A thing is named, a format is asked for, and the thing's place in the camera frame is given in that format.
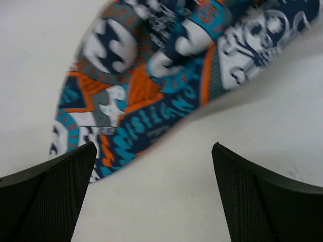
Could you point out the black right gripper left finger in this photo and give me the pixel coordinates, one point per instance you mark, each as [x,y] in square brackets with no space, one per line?
[43,203]

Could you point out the colourful patterned shorts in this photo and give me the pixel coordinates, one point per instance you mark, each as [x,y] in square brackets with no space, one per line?
[142,66]

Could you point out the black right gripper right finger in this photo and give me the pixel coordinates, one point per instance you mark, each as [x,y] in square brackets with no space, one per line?
[262,205]

